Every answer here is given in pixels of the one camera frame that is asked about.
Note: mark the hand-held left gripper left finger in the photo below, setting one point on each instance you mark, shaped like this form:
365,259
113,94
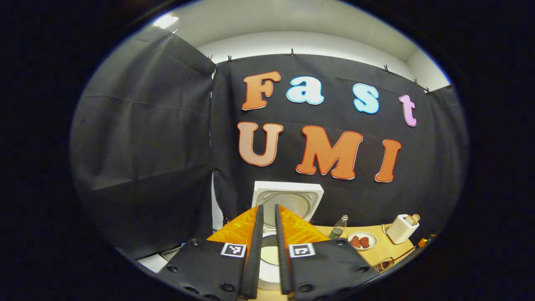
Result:
255,259

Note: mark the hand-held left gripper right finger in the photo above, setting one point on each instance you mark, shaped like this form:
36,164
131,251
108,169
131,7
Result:
282,259

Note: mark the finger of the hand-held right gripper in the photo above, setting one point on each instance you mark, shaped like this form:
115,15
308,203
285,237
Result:
426,240

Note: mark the white rice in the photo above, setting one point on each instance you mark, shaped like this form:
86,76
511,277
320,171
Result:
269,254

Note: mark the brown wooden spoon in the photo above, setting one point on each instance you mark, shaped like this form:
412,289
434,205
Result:
403,255

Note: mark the clear square chopstick holder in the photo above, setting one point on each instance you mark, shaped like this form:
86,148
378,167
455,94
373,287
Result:
382,265

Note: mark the white rice cooker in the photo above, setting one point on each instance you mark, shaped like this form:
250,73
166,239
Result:
292,186

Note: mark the toast bread slice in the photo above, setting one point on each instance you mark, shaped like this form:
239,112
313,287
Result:
413,219

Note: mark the white toaster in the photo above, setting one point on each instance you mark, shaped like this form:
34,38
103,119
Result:
399,232

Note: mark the white round plate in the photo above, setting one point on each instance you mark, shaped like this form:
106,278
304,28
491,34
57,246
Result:
373,241

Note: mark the red meat piece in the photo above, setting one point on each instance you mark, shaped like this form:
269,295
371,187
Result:
365,242
355,241

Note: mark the clear plastic water bottle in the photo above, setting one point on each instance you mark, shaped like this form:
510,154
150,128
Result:
337,230

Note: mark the white ribbed object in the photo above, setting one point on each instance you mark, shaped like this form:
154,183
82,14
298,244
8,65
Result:
156,261

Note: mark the black backdrop cloth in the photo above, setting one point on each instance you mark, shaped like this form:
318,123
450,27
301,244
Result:
146,146

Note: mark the ceiling light panel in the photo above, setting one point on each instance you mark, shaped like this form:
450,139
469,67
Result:
165,21

